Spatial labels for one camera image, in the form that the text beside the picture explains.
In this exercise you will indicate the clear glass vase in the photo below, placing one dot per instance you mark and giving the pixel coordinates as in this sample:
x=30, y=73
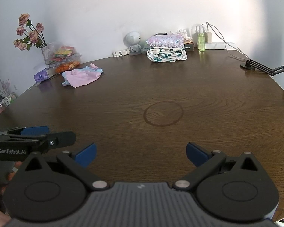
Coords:
x=47, y=54

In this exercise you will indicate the pink artificial flowers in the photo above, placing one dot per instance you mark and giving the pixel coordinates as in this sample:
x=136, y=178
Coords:
x=32, y=34

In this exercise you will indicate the white tissue pack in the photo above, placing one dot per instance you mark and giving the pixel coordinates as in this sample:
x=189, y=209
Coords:
x=184, y=35

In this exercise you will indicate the clear bag of snacks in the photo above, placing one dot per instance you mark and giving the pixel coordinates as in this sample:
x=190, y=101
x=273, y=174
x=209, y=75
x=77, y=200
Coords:
x=64, y=59

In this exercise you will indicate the pink floral garment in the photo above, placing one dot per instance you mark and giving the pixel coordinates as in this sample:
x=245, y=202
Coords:
x=164, y=41

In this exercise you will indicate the small white potted plant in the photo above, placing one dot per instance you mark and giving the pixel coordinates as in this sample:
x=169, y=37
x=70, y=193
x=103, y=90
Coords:
x=7, y=97

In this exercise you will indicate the white green printed folded garment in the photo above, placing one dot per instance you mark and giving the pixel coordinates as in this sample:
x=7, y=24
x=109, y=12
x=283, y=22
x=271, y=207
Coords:
x=166, y=54

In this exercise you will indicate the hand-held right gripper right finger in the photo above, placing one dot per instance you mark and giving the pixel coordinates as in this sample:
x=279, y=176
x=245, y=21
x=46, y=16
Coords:
x=197, y=153

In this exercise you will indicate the person's left hand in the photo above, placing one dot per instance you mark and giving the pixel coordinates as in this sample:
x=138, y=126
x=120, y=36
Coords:
x=13, y=172

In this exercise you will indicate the white round robot toy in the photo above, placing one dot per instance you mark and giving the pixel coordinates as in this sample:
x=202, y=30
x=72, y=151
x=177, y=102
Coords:
x=133, y=40

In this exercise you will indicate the dark small box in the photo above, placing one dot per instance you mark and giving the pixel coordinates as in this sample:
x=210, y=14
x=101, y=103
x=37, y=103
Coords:
x=188, y=47

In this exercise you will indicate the black small device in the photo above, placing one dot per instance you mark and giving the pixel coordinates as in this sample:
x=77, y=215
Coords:
x=161, y=33

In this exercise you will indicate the green spray bottle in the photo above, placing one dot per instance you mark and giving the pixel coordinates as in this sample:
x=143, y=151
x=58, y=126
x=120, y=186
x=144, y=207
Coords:
x=201, y=42

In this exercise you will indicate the purple tissue box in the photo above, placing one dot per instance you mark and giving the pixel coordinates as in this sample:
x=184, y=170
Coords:
x=41, y=75

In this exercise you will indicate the pink and blue small garment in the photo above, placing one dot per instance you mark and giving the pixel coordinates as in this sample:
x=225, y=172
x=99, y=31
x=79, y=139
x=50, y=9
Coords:
x=81, y=76

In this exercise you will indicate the black desk lamp stand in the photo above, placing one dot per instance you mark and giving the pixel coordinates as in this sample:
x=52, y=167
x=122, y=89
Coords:
x=247, y=65

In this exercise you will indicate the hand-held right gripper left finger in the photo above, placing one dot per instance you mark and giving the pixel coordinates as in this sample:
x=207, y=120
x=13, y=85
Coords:
x=86, y=155

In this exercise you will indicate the white power strip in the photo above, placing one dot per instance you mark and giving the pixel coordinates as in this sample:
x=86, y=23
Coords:
x=221, y=45

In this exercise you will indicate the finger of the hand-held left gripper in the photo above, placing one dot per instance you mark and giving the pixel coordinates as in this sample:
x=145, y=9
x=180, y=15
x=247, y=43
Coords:
x=61, y=139
x=35, y=130

